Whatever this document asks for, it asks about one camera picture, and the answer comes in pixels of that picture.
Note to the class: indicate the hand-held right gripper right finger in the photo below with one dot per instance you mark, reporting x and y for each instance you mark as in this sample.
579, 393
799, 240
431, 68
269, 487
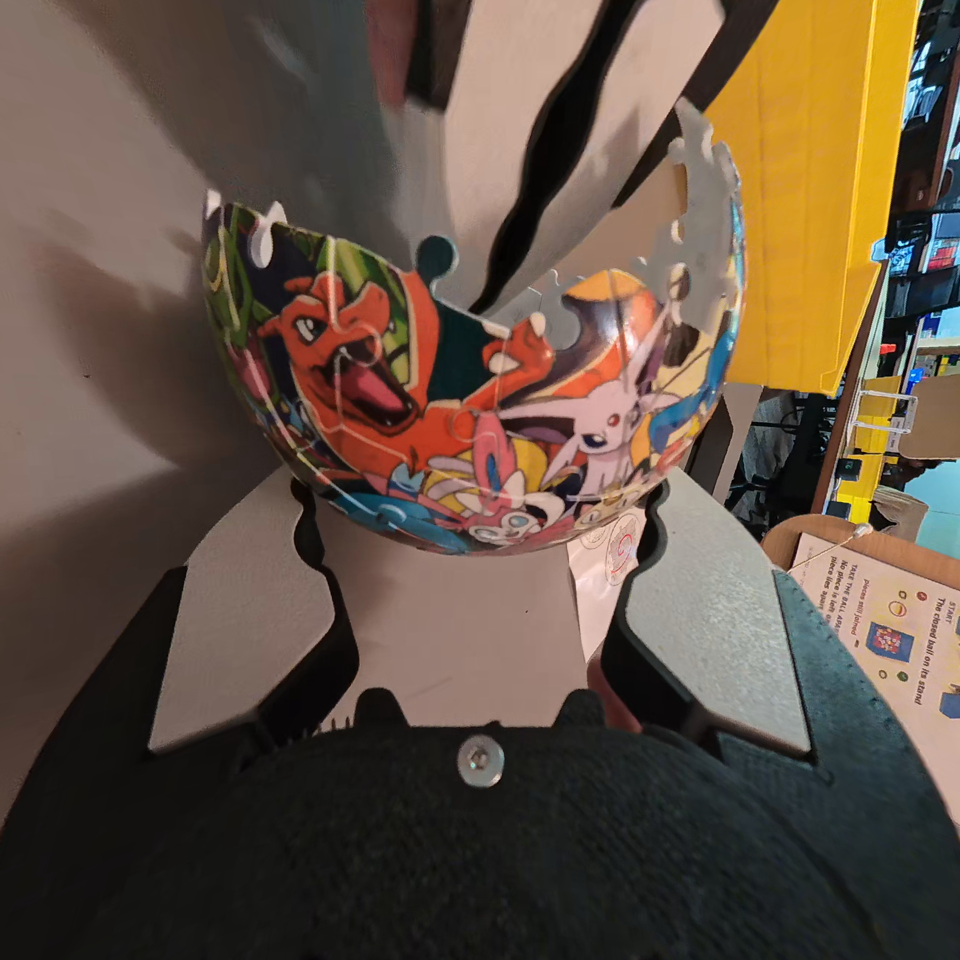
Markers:
712, 622

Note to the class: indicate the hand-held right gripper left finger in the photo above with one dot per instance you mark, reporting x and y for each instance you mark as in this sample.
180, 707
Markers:
247, 630

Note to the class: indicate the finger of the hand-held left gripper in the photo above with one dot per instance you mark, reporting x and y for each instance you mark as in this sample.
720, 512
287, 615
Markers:
637, 105
510, 90

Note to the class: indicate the colourful puzzle ball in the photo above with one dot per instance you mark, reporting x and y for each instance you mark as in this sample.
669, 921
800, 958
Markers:
360, 360

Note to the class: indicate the person's right hand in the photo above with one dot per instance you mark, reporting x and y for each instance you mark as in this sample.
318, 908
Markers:
611, 694

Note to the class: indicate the white instruction leaflet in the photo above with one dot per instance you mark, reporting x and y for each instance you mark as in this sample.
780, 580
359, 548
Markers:
600, 592

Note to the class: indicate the cardboard board with instruction sheet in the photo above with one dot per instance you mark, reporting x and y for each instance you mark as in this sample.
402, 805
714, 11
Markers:
885, 600

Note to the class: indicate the yellow plastic bin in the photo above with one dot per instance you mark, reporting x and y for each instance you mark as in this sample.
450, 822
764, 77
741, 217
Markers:
810, 187

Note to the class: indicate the small yellow storage bins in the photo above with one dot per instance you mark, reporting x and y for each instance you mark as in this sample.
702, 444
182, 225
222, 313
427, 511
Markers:
862, 450

